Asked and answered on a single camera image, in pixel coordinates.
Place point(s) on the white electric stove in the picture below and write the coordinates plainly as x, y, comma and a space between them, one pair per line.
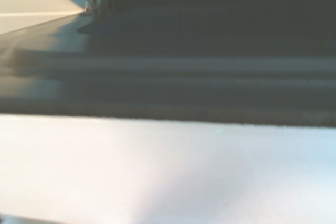
31, 3

